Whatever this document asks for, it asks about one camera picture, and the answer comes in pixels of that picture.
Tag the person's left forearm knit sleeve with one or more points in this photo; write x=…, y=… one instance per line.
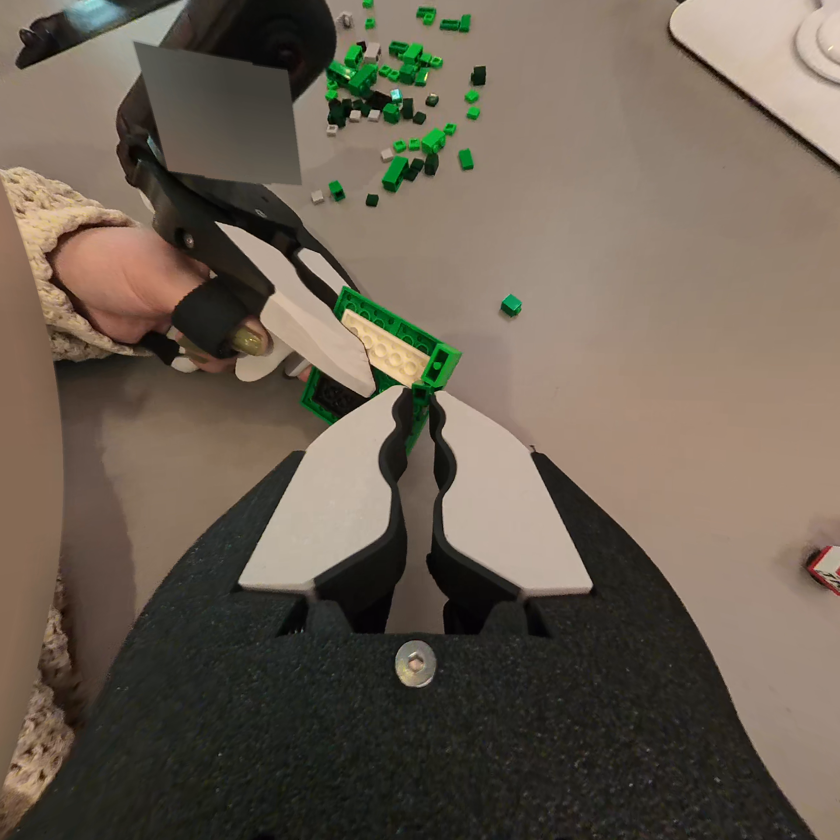
x=39, y=216

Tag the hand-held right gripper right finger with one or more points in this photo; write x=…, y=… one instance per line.
x=512, y=512

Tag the white round object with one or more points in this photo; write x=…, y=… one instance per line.
x=820, y=39

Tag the pile of green lego bricks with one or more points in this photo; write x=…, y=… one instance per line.
x=394, y=92

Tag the red and white lego block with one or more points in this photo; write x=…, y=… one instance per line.
x=825, y=569

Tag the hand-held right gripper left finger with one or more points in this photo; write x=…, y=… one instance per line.
x=328, y=505

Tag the person's left hand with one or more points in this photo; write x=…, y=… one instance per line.
x=118, y=282

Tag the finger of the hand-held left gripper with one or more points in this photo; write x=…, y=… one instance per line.
x=326, y=277
x=308, y=328

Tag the green and white lego plate assembly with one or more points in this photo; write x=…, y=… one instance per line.
x=400, y=358

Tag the single green lego brick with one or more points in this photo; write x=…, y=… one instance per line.
x=511, y=306

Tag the white mat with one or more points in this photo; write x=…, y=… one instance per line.
x=735, y=59

